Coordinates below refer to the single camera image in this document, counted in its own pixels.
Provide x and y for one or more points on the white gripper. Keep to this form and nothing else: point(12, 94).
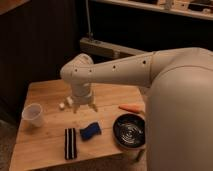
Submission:
point(82, 94)

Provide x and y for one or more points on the orange pepper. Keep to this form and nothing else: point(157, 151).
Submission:
point(131, 108)

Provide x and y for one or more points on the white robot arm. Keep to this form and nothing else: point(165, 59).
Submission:
point(179, 106)

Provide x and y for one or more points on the white plastic bottle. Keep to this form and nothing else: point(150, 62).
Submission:
point(66, 103)

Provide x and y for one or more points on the blue sponge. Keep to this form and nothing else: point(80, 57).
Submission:
point(91, 130)

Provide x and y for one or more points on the black white striped cloth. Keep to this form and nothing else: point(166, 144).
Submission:
point(70, 144)

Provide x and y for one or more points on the wooden table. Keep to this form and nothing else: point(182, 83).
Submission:
point(38, 148)

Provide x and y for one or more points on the black round bowl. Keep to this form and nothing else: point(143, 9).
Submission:
point(129, 131)

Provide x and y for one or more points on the long grey bench beam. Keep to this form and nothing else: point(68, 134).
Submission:
point(104, 49)

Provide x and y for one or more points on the metal pole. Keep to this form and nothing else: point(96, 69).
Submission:
point(90, 33)

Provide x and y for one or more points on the wooden shelf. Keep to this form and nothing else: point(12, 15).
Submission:
point(165, 7)

